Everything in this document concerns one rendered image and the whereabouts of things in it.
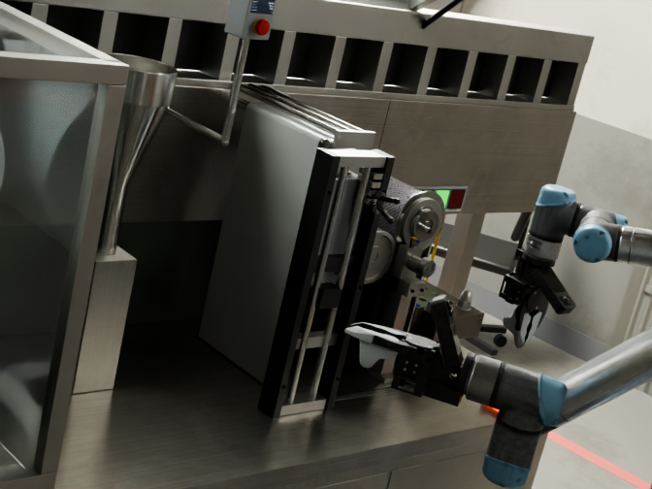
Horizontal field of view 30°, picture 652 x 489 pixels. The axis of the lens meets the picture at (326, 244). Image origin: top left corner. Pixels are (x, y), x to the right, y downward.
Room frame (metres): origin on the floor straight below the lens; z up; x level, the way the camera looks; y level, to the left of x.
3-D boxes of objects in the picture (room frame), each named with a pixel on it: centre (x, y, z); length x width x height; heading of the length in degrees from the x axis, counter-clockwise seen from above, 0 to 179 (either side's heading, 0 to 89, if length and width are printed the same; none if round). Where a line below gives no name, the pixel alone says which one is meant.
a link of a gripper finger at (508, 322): (2.52, -0.44, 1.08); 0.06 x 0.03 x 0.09; 45
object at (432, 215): (2.56, -0.20, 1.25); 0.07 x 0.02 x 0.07; 135
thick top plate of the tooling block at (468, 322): (2.81, -0.20, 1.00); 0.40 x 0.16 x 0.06; 45
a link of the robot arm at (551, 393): (1.81, -0.37, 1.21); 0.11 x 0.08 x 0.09; 77
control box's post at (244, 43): (2.21, 0.23, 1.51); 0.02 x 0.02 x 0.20
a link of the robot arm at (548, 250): (2.53, -0.45, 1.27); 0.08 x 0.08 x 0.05
